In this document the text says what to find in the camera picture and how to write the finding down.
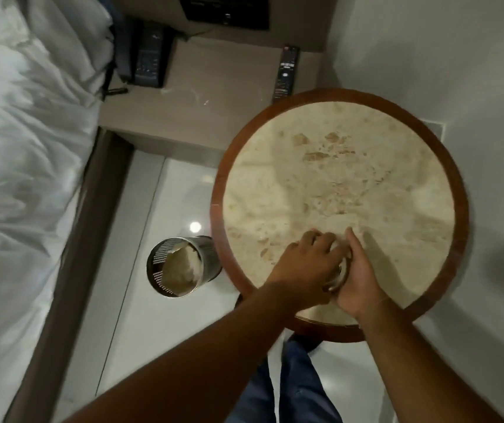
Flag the person's left hand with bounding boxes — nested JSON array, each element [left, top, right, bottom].
[[265, 230, 346, 307]]

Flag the person's right hand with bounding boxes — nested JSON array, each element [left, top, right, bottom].
[[333, 227, 394, 323]]

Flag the clear drinking glass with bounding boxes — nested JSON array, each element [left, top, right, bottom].
[[326, 242, 353, 296]]

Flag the person's right forearm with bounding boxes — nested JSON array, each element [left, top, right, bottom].
[[357, 298, 504, 423]]

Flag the person's left forearm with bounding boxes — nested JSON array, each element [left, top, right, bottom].
[[63, 284, 299, 423]]

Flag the round marble table wooden rim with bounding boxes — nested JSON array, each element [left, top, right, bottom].
[[210, 88, 470, 344]]

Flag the perforated metal waste bin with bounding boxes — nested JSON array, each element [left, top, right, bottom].
[[146, 235, 222, 298]]

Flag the crumpled paper in bin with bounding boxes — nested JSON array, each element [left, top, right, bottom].
[[162, 242, 203, 296]]

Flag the blue jeans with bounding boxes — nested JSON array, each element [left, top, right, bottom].
[[238, 339, 343, 423]]

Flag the black remote control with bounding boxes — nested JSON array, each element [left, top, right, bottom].
[[272, 45, 301, 104]]

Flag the beige nightstand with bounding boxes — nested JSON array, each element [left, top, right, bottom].
[[98, 37, 336, 168]]

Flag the black desk telephone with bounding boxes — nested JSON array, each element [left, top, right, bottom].
[[112, 17, 177, 89]]

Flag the white bed duvet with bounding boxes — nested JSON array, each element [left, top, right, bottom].
[[0, 0, 116, 423]]

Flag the black wall switch panel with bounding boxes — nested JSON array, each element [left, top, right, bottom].
[[178, 0, 271, 31]]

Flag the brown bed frame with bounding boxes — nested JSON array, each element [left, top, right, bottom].
[[4, 125, 134, 423]]

